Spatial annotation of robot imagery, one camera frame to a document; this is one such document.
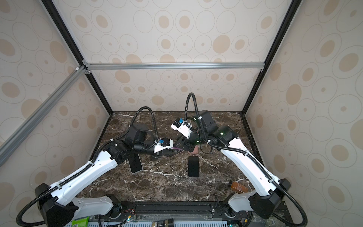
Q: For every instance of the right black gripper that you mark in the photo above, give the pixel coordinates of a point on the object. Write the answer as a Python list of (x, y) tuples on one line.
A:
[(184, 144)]

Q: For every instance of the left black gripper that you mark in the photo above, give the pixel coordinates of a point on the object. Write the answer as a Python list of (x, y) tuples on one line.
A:
[(156, 154)]

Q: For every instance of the pink phone case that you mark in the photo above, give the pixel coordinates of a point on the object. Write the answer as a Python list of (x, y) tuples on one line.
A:
[(195, 150)]

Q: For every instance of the phone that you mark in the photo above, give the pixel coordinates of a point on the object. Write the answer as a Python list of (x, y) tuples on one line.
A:
[(175, 149), (135, 166)]

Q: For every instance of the purple smartphone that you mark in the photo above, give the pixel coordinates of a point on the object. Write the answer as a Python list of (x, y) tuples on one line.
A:
[(193, 167)]

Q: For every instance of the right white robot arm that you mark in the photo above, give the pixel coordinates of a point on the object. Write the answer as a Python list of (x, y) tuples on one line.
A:
[(269, 190)]

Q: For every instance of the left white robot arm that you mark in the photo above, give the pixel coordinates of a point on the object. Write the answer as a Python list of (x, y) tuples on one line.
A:
[(56, 201)]

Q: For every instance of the amber bottle black cap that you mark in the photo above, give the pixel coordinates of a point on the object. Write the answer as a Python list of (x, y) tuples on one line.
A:
[(239, 188)]

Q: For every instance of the dark bottle at front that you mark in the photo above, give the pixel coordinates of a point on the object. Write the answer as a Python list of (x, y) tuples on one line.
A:
[(163, 223)]

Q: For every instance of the green packet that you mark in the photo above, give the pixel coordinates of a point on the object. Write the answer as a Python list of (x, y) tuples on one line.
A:
[(82, 222)]

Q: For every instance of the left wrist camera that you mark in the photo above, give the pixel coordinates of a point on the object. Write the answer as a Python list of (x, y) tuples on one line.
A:
[(163, 144)]

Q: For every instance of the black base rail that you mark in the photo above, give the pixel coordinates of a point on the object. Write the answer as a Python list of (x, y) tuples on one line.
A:
[(183, 214)]

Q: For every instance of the silver aluminium back rail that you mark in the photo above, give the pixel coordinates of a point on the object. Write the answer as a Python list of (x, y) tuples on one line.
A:
[(175, 66)]

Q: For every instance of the silver aluminium rail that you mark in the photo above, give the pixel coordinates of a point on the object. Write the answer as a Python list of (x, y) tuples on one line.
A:
[(17, 138), (175, 66)]

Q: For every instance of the silver aluminium left rail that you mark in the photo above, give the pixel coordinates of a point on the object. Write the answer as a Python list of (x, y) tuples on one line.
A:
[(17, 138)]

